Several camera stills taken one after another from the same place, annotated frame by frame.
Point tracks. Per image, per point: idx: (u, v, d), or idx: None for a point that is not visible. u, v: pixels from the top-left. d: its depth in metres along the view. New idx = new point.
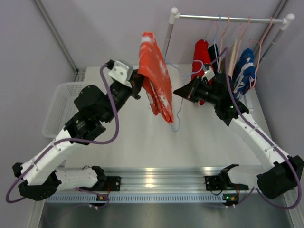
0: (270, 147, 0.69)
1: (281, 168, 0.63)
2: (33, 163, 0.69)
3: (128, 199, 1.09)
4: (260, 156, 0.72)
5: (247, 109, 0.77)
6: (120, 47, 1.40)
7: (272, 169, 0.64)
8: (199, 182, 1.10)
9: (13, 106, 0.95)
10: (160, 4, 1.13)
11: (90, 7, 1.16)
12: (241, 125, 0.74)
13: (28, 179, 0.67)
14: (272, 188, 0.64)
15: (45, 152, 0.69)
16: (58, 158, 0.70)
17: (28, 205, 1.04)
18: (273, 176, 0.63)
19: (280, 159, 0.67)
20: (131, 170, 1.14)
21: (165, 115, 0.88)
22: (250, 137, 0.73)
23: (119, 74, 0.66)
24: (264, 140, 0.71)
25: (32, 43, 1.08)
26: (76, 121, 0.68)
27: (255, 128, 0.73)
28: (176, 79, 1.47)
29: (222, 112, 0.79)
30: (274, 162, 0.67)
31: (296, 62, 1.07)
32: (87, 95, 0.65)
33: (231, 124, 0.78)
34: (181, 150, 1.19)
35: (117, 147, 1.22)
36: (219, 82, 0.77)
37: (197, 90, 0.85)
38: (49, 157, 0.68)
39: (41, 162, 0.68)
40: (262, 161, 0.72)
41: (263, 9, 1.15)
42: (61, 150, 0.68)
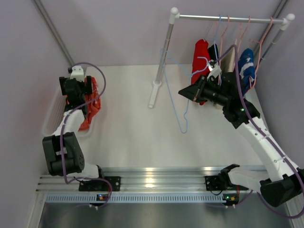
0: (280, 157, 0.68)
1: (290, 182, 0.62)
2: (63, 124, 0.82)
3: (128, 199, 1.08)
4: (267, 164, 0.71)
5: (258, 113, 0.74)
6: (120, 48, 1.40)
7: (280, 181, 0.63)
8: (199, 181, 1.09)
9: (13, 106, 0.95)
10: (161, 3, 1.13)
11: (90, 7, 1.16)
12: (251, 131, 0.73)
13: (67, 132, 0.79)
14: (277, 198, 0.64)
15: (66, 118, 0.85)
16: (77, 120, 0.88)
17: (28, 205, 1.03)
18: (280, 189, 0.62)
19: (289, 172, 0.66)
20: (131, 170, 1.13)
21: (97, 103, 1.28)
22: (260, 145, 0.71)
23: (78, 70, 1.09)
24: (274, 149, 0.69)
25: (32, 43, 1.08)
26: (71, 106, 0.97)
27: (266, 136, 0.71)
28: (176, 80, 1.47)
29: (231, 114, 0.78)
30: (283, 175, 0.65)
31: (297, 62, 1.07)
32: (69, 82, 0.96)
33: (239, 128, 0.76)
34: (181, 151, 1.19)
35: (117, 147, 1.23)
36: (228, 82, 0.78)
37: (203, 91, 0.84)
38: (72, 118, 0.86)
39: (69, 121, 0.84)
40: (269, 169, 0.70)
41: (263, 9, 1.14)
42: (78, 112, 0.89)
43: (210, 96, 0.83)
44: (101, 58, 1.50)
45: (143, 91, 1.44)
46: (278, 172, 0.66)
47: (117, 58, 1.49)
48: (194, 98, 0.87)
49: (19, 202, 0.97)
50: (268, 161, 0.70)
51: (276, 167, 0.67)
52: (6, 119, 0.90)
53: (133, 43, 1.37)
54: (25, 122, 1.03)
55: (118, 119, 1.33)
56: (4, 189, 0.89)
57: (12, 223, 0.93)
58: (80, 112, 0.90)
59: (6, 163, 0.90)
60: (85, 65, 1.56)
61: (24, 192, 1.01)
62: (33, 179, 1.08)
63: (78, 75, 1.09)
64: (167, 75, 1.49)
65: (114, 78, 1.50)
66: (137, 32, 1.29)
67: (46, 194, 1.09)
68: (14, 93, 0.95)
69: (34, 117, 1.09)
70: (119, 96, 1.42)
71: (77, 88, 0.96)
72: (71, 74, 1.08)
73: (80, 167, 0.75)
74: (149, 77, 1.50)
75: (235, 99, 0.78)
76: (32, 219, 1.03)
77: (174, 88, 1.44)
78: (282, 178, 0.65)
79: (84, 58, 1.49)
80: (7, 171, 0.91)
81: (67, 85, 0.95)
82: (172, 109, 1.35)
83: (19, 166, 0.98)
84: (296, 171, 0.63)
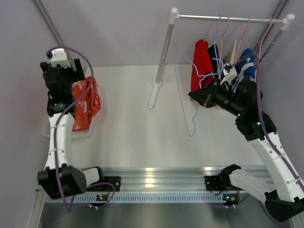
0: (293, 179, 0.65)
1: (301, 205, 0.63)
2: (55, 149, 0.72)
3: (127, 199, 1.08)
4: (278, 183, 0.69)
5: (275, 128, 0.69)
6: (120, 48, 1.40)
7: (291, 203, 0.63)
8: (199, 182, 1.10)
9: (14, 106, 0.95)
10: (161, 4, 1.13)
11: (90, 8, 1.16)
12: (265, 148, 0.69)
13: (62, 161, 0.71)
14: (284, 215, 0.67)
15: (54, 137, 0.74)
16: (68, 134, 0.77)
17: (28, 205, 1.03)
18: (290, 211, 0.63)
19: (301, 194, 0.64)
20: (132, 170, 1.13)
21: (97, 103, 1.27)
22: (273, 163, 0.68)
23: (60, 55, 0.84)
24: (288, 170, 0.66)
25: (32, 43, 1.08)
26: (54, 104, 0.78)
27: (281, 155, 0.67)
28: (176, 79, 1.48)
29: (245, 126, 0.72)
30: (294, 197, 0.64)
31: (297, 62, 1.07)
32: (50, 72, 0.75)
33: (251, 140, 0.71)
34: (181, 151, 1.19)
35: (117, 147, 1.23)
36: (245, 92, 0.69)
37: (215, 96, 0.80)
38: (62, 135, 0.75)
39: (60, 143, 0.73)
40: (279, 188, 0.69)
41: (263, 9, 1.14)
42: (66, 123, 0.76)
43: (222, 102, 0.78)
44: (101, 59, 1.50)
45: (143, 91, 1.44)
46: (289, 194, 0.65)
47: (116, 58, 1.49)
48: (204, 103, 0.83)
49: (19, 202, 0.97)
50: (280, 181, 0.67)
51: (288, 189, 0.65)
52: (6, 119, 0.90)
53: (133, 43, 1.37)
54: (25, 122, 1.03)
55: (118, 119, 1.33)
56: (4, 190, 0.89)
57: (12, 223, 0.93)
58: (69, 117, 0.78)
59: (6, 164, 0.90)
60: (84, 65, 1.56)
61: (24, 192, 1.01)
62: (33, 179, 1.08)
63: (61, 60, 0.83)
64: (167, 76, 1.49)
65: (114, 79, 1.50)
66: (137, 32, 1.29)
67: (46, 194, 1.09)
68: (14, 93, 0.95)
69: (34, 117, 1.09)
70: (118, 96, 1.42)
71: (60, 80, 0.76)
72: (52, 60, 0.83)
73: (82, 190, 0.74)
74: (149, 77, 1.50)
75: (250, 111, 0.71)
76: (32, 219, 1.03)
77: (174, 88, 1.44)
78: (294, 201, 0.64)
79: (84, 58, 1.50)
80: (7, 171, 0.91)
81: (48, 78, 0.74)
82: (172, 109, 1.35)
83: (19, 166, 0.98)
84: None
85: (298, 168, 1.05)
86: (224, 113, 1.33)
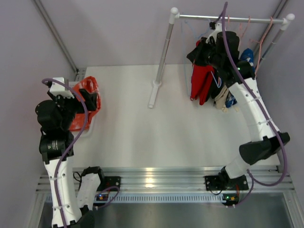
0: (264, 120, 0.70)
1: (268, 142, 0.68)
2: (61, 206, 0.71)
3: (127, 199, 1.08)
4: (250, 126, 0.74)
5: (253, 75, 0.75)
6: (120, 48, 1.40)
7: (260, 141, 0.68)
8: (199, 182, 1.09)
9: (14, 106, 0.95)
10: (161, 3, 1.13)
11: (90, 7, 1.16)
12: (242, 92, 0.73)
13: (69, 218, 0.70)
14: (253, 156, 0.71)
15: (56, 190, 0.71)
16: (70, 182, 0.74)
17: (28, 205, 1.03)
18: (258, 147, 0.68)
19: (270, 134, 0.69)
20: (134, 171, 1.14)
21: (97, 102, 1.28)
22: (249, 107, 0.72)
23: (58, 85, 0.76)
24: (261, 112, 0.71)
25: (32, 43, 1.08)
26: (49, 146, 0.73)
27: (256, 98, 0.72)
28: (176, 79, 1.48)
29: (226, 71, 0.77)
30: (263, 136, 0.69)
31: (297, 62, 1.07)
32: (42, 108, 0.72)
33: (231, 87, 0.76)
34: (181, 153, 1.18)
35: (115, 147, 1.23)
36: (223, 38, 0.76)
37: (202, 54, 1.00)
38: (64, 187, 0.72)
39: (63, 198, 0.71)
40: (251, 130, 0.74)
41: (263, 9, 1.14)
42: (65, 172, 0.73)
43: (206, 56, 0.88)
44: (101, 59, 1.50)
45: (142, 91, 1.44)
46: (259, 133, 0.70)
47: (116, 58, 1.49)
48: None
49: (19, 202, 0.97)
50: (252, 123, 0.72)
51: (258, 129, 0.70)
52: (6, 118, 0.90)
53: (133, 43, 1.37)
54: (26, 121, 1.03)
55: (118, 119, 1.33)
56: (4, 189, 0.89)
57: (11, 223, 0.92)
58: (67, 162, 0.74)
59: (6, 163, 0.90)
60: (84, 65, 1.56)
61: (24, 192, 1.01)
62: (33, 179, 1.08)
63: (61, 91, 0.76)
64: (167, 75, 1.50)
65: (114, 79, 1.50)
66: (137, 32, 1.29)
67: (46, 194, 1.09)
68: (14, 93, 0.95)
69: (34, 117, 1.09)
70: (118, 96, 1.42)
71: (55, 114, 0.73)
72: (52, 91, 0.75)
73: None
74: (150, 77, 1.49)
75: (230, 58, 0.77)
76: (32, 219, 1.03)
77: (174, 88, 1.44)
78: (262, 139, 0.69)
79: (84, 58, 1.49)
80: (7, 171, 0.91)
81: (41, 113, 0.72)
82: (173, 109, 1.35)
83: (19, 165, 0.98)
84: (277, 132, 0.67)
85: (298, 167, 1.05)
86: (225, 111, 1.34)
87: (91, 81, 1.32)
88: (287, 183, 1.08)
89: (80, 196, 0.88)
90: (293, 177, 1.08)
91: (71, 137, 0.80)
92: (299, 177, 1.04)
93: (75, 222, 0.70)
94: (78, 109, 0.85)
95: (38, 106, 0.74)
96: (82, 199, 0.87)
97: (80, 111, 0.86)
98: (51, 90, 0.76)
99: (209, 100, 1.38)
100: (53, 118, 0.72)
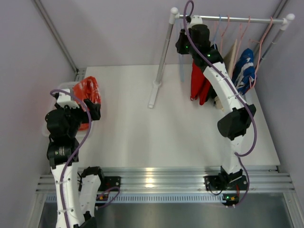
0: (233, 95, 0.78)
1: (237, 112, 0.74)
2: (65, 210, 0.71)
3: (128, 199, 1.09)
4: (223, 102, 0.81)
5: (222, 60, 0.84)
6: (120, 47, 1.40)
7: (229, 113, 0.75)
8: (199, 182, 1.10)
9: (14, 106, 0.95)
10: (161, 3, 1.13)
11: (90, 7, 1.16)
12: (213, 73, 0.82)
13: (73, 222, 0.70)
14: (227, 128, 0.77)
15: (61, 194, 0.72)
16: (74, 186, 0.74)
17: (27, 205, 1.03)
18: (229, 119, 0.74)
19: (239, 106, 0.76)
20: (136, 170, 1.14)
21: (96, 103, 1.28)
22: (219, 85, 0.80)
23: (64, 96, 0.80)
24: (229, 88, 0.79)
25: (33, 43, 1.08)
26: (55, 152, 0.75)
27: (225, 78, 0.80)
28: (176, 79, 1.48)
29: (199, 59, 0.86)
30: (232, 107, 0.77)
31: (297, 62, 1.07)
32: (52, 115, 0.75)
33: (204, 71, 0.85)
34: (182, 153, 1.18)
35: (115, 147, 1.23)
36: (195, 29, 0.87)
37: (183, 43, 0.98)
38: (69, 191, 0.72)
39: (67, 202, 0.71)
40: (223, 106, 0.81)
41: (263, 9, 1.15)
42: (71, 177, 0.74)
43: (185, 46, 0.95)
44: (101, 59, 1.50)
45: (143, 91, 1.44)
46: (229, 106, 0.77)
47: (116, 58, 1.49)
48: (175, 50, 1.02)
49: (19, 202, 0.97)
50: (223, 99, 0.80)
51: (228, 102, 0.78)
52: (6, 119, 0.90)
53: (133, 43, 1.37)
54: (26, 121, 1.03)
55: (118, 119, 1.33)
56: (4, 189, 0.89)
57: (11, 223, 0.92)
58: (72, 168, 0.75)
59: (6, 163, 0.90)
60: (84, 64, 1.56)
61: (24, 192, 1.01)
62: (33, 179, 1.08)
63: (68, 102, 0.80)
64: (167, 76, 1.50)
65: (115, 79, 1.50)
66: (137, 32, 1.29)
67: (46, 194, 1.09)
68: (14, 93, 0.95)
69: (34, 117, 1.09)
70: (118, 96, 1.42)
71: (63, 122, 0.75)
72: (59, 102, 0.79)
73: None
74: (150, 77, 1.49)
75: (202, 48, 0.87)
76: (32, 219, 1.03)
77: (174, 88, 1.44)
78: (232, 110, 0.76)
79: (84, 58, 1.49)
80: (7, 171, 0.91)
81: (50, 121, 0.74)
82: (174, 109, 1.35)
83: (19, 165, 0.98)
84: (244, 103, 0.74)
85: (298, 168, 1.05)
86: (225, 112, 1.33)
87: (91, 81, 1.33)
88: (287, 183, 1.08)
89: (81, 201, 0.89)
90: (293, 177, 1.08)
91: (77, 144, 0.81)
92: (299, 177, 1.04)
93: (78, 225, 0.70)
94: (83, 118, 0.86)
95: (47, 114, 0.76)
96: (84, 205, 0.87)
97: (84, 121, 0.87)
98: (57, 100, 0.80)
99: (209, 100, 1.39)
100: (62, 126, 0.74)
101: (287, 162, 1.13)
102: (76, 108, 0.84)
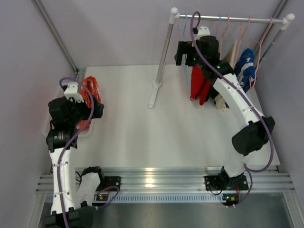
0: (248, 107, 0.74)
1: (254, 126, 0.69)
2: (61, 192, 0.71)
3: (128, 199, 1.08)
4: (237, 116, 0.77)
5: (232, 71, 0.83)
6: (120, 47, 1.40)
7: (245, 127, 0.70)
8: (199, 181, 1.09)
9: (14, 106, 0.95)
10: (161, 3, 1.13)
11: (90, 7, 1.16)
12: (224, 86, 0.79)
13: (69, 205, 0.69)
14: (242, 143, 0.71)
15: (58, 176, 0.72)
16: (71, 171, 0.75)
17: (27, 205, 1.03)
18: (245, 133, 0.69)
19: (255, 119, 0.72)
20: (135, 170, 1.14)
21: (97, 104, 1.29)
22: (232, 98, 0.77)
23: (71, 88, 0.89)
24: (243, 100, 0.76)
25: (33, 43, 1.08)
26: (55, 136, 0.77)
27: (237, 89, 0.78)
28: (176, 79, 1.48)
29: (208, 71, 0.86)
30: (249, 121, 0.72)
31: (296, 62, 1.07)
32: (55, 101, 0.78)
33: (215, 84, 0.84)
34: (182, 154, 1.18)
35: (115, 147, 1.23)
36: (204, 41, 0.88)
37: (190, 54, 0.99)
38: (65, 174, 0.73)
39: (64, 185, 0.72)
40: (238, 120, 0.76)
41: (263, 9, 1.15)
42: (68, 160, 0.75)
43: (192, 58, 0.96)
44: (101, 59, 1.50)
45: (143, 91, 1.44)
46: (244, 119, 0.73)
47: (116, 57, 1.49)
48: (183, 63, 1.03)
49: (19, 202, 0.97)
50: (238, 112, 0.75)
51: (243, 115, 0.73)
52: (6, 119, 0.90)
53: (133, 43, 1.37)
54: (26, 121, 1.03)
55: (118, 119, 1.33)
56: (5, 189, 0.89)
57: (11, 223, 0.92)
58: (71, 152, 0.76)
59: (6, 163, 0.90)
60: (84, 64, 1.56)
61: (24, 192, 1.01)
62: (33, 179, 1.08)
63: (73, 93, 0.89)
64: (167, 75, 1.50)
65: (115, 79, 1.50)
66: (137, 32, 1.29)
67: (46, 194, 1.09)
68: (14, 93, 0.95)
69: (34, 117, 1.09)
70: (118, 96, 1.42)
71: (64, 108, 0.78)
72: (65, 93, 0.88)
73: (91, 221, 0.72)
74: (150, 77, 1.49)
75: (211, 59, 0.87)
76: (32, 219, 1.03)
77: (174, 88, 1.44)
78: (248, 124, 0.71)
79: (84, 58, 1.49)
80: (7, 171, 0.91)
81: (52, 106, 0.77)
82: (173, 109, 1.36)
83: (19, 165, 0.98)
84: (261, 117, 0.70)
85: (299, 168, 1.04)
86: (224, 112, 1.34)
87: (91, 81, 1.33)
88: (286, 183, 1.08)
89: (80, 193, 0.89)
90: (293, 177, 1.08)
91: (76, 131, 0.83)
92: (299, 178, 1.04)
93: (73, 209, 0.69)
94: (86, 114, 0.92)
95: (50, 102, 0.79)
96: (81, 196, 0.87)
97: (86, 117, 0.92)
98: (64, 91, 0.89)
99: (209, 100, 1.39)
100: (63, 111, 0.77)
101: (287, 162, 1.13)
102: (80, 101, 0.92)
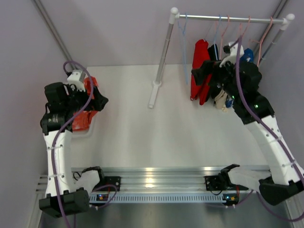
0: (289, 163, 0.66)
1: (295, 189, 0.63)
2: (56, 175, 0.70)
3: (127, 199, 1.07)
4: (273, 166, 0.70)
5: (273, 112, 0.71)
6: (120, 48, 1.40)
7: (285, 186, 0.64)
8: (199, 181, 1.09)
9: (14, 106, 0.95)
10: (161, 4, 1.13)
11: (90, 7, 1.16)
12: (262, 132, 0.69)
13: (64, 188, 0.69)
14: (275, 197, 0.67)
15: (52, 158, 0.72)
16: (66, 155, 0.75)
17: (27, 205, 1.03)
18: (284, 194, 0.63)
19: (295, 178, 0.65)
20: (135, 171, 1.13)
21: None
22: (270, 147, 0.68)
23: (76, 75, 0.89)
24: (283, 154, 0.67)
25: (33, 43, 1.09)
26: (49, 118, 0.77)
27: (278, 138, 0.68)
28: (176, 79, 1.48)
29: (242, 108, 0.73)
30: (289, 180, 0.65)
31: (296, 62, 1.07)
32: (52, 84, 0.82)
33: (248, 124, 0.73)
34: (182, 154, 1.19)
35: (115, 147, 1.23)
36: (244, 73, 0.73)
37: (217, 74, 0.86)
38: (60, 157, 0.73)
39: (59, 168, 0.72)
40: (274, 172, 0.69)
41: (263, 9, 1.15)
42: (63, 143, 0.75)
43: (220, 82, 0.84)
44: (101, 59, 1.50)
45: (143, 91, 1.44)
46: (284, 176, 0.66)
47: (116, 58, 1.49)
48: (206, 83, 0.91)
49: (19, 202, 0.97)
50: (275, 166, 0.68)
51: (282, 171, 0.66)
52: (6, 119, 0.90)
53: (133, 44, 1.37)
54: (26, 121, 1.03)
55: (117, 119, 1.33)
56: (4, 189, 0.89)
57: (11, 223, 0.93)
58: (65, 135, 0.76)
59: (6, 163, 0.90)
60: (84, 65, 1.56)
61: (24, 192, 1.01)
62: (33, 179, 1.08)
63: (76, 81, 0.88)
64: (167, 75, 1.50)
65: (115, 79, 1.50)
66: (137, 32, 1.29)
67: None
68: (14, 93, 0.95)
69: (34, 117, 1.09)
70: (118, 97, 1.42)
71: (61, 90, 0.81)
72: (68, 79, 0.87)
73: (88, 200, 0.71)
74: (150, 77, 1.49)
75: (248, 94, 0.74)
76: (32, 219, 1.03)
77: (174, 88, 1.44)
78: (288, 184, 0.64)
79: (84, 58, 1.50)
80: (7, 171, 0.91)
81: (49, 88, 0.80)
82: (173, 109, 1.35)
83: (19, 165, 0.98)
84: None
85: None
86: (224, 112, 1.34)
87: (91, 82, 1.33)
88: None
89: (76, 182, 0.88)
90: None
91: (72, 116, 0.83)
92: None
93: (68, 192, 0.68)
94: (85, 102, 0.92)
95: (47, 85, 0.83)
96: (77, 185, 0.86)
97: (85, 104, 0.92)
98: (68, 78, 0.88)
99: (209, 100, 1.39)
100: (58, 94, 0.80)
101: None
102: (82, 90, 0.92)
